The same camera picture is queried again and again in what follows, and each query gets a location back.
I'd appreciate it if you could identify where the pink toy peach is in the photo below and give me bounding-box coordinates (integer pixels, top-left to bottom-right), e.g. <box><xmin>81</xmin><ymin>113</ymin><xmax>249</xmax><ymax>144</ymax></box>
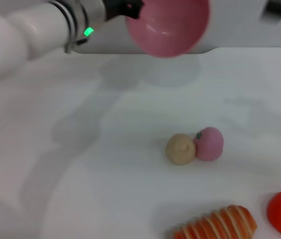
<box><xmin>192</xmin><ymin>126</ymin><xmax>224</xmax><ymax>162</ymax></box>

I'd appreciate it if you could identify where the orange white striped toy bread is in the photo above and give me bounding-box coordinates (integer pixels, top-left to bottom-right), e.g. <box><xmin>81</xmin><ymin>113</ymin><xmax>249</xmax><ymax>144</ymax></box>
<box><xmin>172</xmin><ymin>204</ymin><xmax>258</xmax><ymax>239</ymax></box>

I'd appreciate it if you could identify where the pink plastic bowl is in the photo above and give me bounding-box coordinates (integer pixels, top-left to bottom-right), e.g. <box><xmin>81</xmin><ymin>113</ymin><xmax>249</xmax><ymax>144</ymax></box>
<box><xmin>125</xmin><ymin>0</ymin><xmax>211</xmax><ymax>59</ymax></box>

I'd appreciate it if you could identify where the beige toy bun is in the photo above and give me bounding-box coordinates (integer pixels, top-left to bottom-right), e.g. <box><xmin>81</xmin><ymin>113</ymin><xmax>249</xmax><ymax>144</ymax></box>
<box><xmin>165</xmin><ymin>133</ymin><xmax>197</xmax><ymax>166</ymax></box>

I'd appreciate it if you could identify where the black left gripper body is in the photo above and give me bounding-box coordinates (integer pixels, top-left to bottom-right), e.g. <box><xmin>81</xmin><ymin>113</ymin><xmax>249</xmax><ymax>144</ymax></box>
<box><xmin>103</xmin><ymin>0</ymin><xmax>131</xmax><ymax>22</ymax></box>

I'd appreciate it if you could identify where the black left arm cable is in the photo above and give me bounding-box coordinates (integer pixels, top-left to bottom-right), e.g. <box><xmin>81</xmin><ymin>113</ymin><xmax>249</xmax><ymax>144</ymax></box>
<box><xmin>64</xmin><ymin>37</ymin><xmax>88</xmax><ymax>54</ymax></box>

